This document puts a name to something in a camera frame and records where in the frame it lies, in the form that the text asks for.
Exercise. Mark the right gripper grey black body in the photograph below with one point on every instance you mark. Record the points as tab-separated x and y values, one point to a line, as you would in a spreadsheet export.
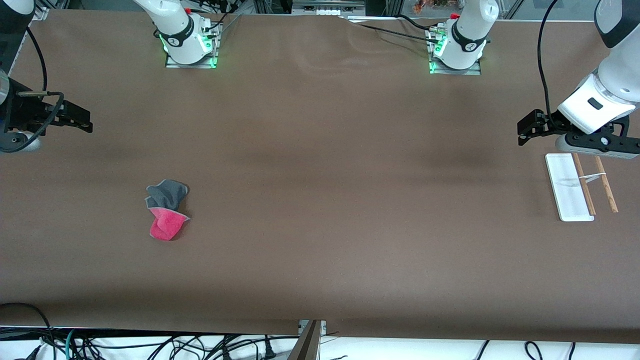
24	113

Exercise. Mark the pink and grey towel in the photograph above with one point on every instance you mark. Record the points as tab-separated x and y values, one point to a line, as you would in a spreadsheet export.
167	225

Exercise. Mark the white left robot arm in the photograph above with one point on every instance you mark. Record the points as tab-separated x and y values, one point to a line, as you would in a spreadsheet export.
465	35

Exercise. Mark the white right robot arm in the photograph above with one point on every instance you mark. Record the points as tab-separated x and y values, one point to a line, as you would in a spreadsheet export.
180	35

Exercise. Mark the white rack with wooden rods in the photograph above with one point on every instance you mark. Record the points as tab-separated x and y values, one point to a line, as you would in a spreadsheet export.
567	190

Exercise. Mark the orange background object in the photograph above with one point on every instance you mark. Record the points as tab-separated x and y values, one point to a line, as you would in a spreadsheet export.
425	6

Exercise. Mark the brown table cover sheet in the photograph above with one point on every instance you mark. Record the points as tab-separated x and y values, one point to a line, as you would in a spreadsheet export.
320	225

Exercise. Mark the white power strip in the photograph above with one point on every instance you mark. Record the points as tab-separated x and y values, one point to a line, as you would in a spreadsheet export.
327	10

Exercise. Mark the black power plug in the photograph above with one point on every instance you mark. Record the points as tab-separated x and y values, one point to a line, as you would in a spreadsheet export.
269	350

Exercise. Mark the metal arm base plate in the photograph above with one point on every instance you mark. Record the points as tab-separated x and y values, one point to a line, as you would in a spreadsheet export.
457	72
192	65

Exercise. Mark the aluminium corner bracket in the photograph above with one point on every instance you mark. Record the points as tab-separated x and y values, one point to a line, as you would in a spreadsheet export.
39	14

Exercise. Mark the brown support post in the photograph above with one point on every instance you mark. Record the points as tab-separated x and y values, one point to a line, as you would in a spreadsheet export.
307	345

